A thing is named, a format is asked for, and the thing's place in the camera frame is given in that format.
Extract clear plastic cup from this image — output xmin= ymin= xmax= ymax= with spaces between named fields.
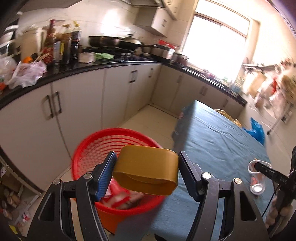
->
xmin=248 ymin=159 xmax=272 ymax=196

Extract yellow plastic container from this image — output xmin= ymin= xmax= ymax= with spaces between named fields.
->
xmin=112 ymin=145 xmax=179 ymax=196

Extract right hand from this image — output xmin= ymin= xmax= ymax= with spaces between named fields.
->
xmin=265 ymin=197 xmax=293 ymax=232

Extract red plastic basket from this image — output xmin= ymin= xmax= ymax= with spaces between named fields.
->
xmin=72 ymin=128 xmax=165 ymax=234

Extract blue plastic bag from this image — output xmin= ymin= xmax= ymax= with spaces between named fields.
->
xmin=242 ymin=118 xmax=265 ymax=145

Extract blue table cloth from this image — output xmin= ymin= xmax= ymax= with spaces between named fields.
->
xmin=114 ymin=101 xmax=269 ymax=240

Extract hanging plastic bags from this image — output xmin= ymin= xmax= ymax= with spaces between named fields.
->
xmin=254 ymin=58 xmax=295 ymax=118

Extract pink white plastic bag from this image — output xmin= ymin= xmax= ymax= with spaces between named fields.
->
xmin=4 ymin=61 xmax=47 ymax=89

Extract red label sauce bottle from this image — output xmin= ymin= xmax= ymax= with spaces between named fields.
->
xmin=43 ymin=19 xmax=56 ymax=65

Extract white small box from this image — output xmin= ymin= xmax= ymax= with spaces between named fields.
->
xmin=78 ymin=52 xmax=96 ymax=63

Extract green cloth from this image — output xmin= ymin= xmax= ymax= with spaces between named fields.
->
xmin=95 ymin=53 xmax=114 ymax=60

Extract dark soy sauce bottle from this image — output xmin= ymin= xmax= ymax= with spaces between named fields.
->
xmin=60 ymin=24 xmax=72 ymax=65

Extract black frying pan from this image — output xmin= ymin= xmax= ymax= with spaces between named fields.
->
xmin=88 ymin=36 xmax=126 ymax=48

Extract white electric kettle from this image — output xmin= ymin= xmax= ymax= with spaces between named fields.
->
xmin=19 ymin=27 xmax=47 ymax=61

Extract black vinegar bottle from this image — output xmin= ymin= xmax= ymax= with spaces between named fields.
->
xmin=70 ymin=21 xmax=82 ymax=61

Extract silver rice cooker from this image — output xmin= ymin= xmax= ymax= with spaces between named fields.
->
xmin=151 ymin=40 xmax=176 ymax=60

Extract black wok with handle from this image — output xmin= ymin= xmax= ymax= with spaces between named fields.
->
xmin=118 ymin=34 xmax=153 ymax=51

